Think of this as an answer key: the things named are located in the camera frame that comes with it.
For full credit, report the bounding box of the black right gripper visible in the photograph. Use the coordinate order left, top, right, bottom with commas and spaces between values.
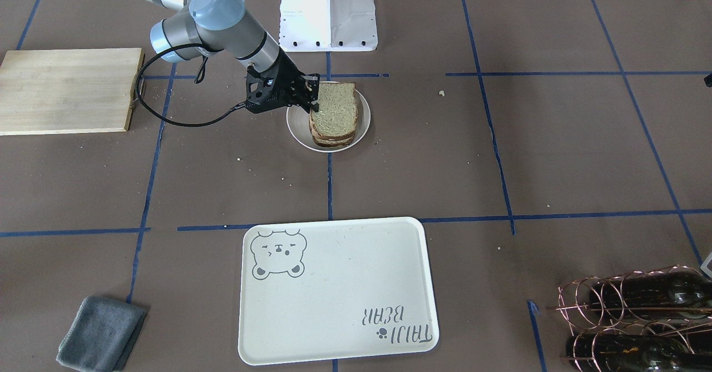
272, 55, 320, 112

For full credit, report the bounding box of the bread slice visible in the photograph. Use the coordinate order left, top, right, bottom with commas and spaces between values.
311, 134, 356, 148
309, 82, 359, 141

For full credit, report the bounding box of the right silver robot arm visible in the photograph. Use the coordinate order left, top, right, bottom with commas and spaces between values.
145, 0, 320, 113

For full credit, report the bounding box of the cream bear serving tray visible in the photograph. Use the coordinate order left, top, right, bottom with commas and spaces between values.
237, 217, 440, 365

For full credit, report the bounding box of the round white plate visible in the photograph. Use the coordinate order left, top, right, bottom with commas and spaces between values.
286, 81, 372, 152

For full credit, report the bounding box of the bread slice on plate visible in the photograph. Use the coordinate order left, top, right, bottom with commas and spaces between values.
311, 134, 356, 148

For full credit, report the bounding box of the bamboo cutting board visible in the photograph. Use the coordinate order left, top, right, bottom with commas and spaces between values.
1, 48, 145, 136

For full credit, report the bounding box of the folded grey cloth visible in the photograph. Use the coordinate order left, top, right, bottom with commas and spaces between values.
56, 296, 147, 371

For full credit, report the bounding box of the dark green wine bottle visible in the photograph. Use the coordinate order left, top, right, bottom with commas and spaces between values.
589, 270, 711, 321

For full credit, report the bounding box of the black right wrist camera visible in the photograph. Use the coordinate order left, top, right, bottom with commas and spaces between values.
246, 66, 289, 114

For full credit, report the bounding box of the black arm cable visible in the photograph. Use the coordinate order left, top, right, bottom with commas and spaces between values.
135, 43, 248, 127

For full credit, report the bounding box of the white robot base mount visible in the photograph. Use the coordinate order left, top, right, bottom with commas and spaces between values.
278, 0, 379, 52

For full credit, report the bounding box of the metal board handle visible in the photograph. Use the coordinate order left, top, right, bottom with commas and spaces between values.
130, 70, 145, 110

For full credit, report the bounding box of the copper wire bottle rack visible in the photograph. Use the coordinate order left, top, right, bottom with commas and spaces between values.
555, 266, 710, 356

